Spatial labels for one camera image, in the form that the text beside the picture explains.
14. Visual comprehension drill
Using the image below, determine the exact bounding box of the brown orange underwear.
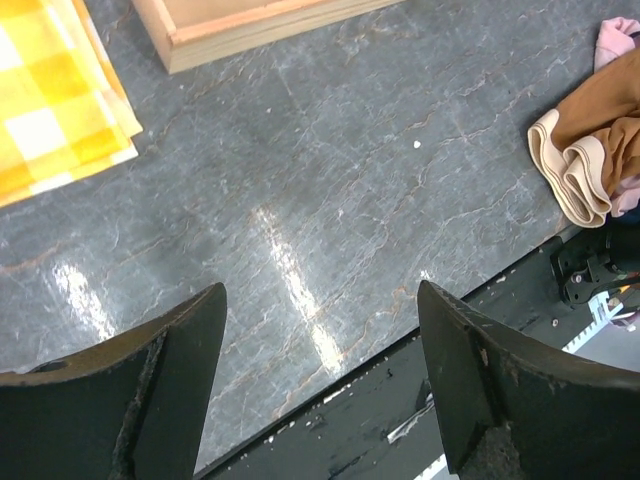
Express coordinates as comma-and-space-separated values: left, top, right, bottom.
552, 49, 639, 195

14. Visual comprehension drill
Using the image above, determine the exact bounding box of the pink underwear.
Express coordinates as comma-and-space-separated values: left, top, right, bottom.
594, 17, 639, 218

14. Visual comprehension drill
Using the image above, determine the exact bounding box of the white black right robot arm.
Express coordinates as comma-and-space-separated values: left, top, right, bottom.
551, 225, 639, 308

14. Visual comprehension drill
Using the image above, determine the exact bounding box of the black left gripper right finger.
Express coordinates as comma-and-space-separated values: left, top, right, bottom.
417, 281, 639, 479

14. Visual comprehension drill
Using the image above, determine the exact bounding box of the wooden compartment organizer box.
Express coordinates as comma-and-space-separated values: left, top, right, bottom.
132, 0, 392, 74

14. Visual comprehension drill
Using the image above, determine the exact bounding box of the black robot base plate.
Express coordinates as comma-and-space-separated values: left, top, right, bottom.
192, 234, 601, 480

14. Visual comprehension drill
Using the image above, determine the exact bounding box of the orange white checkered tablecloth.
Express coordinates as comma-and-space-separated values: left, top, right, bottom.
1, 1, 143, 205

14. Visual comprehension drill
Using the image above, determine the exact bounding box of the beige cream underwear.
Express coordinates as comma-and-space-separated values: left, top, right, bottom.
527, 109, 612, 228

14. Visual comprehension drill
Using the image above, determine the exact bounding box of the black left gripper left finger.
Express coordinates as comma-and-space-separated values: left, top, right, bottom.
1, 283, 227, 479

